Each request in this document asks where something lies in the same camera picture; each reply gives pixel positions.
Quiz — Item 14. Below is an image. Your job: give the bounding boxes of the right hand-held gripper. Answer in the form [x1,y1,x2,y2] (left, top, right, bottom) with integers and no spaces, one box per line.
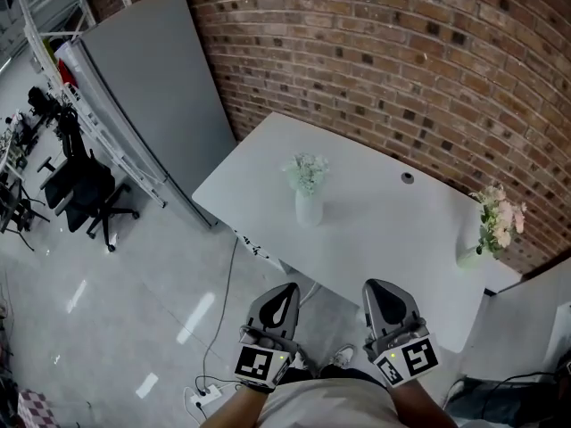
[360,278,441,389]

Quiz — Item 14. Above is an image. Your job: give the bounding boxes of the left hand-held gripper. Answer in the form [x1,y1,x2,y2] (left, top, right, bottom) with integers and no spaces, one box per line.
[235,282,301,394]

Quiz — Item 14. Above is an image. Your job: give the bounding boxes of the pink flowers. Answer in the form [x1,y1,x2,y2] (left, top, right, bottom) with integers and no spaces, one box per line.
[468,184,528,260]

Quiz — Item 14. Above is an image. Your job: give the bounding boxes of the white green flowers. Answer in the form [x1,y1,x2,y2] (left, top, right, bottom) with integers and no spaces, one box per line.
[281,152,332,198]

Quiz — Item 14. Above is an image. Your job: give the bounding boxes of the person's right forearm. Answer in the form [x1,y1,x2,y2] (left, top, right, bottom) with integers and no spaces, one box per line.
[388,377,460,428]

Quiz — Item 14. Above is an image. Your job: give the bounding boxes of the person's left forearm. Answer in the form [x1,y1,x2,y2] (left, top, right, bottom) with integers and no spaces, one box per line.
[205,380,277,428]

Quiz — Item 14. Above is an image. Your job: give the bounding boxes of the person's left hand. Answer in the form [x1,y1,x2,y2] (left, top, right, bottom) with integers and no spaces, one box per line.
[241,330,286,351]

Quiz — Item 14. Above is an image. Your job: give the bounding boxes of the person's white shoe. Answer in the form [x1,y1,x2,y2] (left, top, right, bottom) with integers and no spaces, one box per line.
[328,344,357,369]

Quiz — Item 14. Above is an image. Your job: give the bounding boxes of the white power strip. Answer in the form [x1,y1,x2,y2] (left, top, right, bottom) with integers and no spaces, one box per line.
[190,383,225,407]

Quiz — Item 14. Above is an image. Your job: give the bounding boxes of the person's dark trousers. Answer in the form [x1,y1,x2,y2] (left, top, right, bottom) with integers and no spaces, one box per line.
[279,364,387,390]

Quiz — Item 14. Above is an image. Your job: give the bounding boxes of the person's white shirt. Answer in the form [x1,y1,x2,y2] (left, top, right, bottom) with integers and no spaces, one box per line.
[257,374,405,428]

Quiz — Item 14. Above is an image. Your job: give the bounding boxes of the white patterned table leg panel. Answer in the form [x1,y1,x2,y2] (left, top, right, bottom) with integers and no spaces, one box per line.
[233,226,292,272]

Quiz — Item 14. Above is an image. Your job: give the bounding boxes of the pale green vase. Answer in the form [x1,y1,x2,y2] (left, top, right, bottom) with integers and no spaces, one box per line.
[455,243,485,269]

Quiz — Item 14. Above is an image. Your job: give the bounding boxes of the white side partition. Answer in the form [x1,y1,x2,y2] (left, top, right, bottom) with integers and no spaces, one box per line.
[461,256,571,383]

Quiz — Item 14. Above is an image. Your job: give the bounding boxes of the white table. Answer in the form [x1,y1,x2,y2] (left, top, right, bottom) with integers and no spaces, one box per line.
[191,111,524,354]

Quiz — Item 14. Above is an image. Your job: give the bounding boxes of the white ceramic vase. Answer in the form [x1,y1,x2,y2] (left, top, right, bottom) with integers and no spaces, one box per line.
[294,187,324,228]

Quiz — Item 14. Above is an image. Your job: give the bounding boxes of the pink checkered cloth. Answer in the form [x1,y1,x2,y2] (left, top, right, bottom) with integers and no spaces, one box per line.
[16,387,60,428]

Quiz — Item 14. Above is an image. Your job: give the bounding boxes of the black office chair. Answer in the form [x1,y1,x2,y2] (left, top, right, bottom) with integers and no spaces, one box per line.
[37,104,141,253]
[26,86,62,129]

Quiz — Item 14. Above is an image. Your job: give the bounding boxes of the grey partition panel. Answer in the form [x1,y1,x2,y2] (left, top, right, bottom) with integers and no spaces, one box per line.
[79,0,238,231]

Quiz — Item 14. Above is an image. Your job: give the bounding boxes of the cluttered work desk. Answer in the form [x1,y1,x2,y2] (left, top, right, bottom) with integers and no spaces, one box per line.
[0,112,51,252]

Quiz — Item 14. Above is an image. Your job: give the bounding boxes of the red cloth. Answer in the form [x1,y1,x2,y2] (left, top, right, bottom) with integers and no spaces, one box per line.
[56,57,76,87]

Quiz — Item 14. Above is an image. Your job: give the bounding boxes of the black power cable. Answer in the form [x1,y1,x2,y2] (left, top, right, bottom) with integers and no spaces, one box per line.
[194,237,241,396]

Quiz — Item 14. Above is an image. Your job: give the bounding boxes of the black cable bundle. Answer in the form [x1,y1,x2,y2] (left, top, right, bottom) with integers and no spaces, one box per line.
[443,359,571,428]

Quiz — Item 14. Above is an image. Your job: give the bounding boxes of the white metal rack frame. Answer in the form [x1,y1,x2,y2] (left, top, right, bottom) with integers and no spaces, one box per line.
[18,0,169,210]

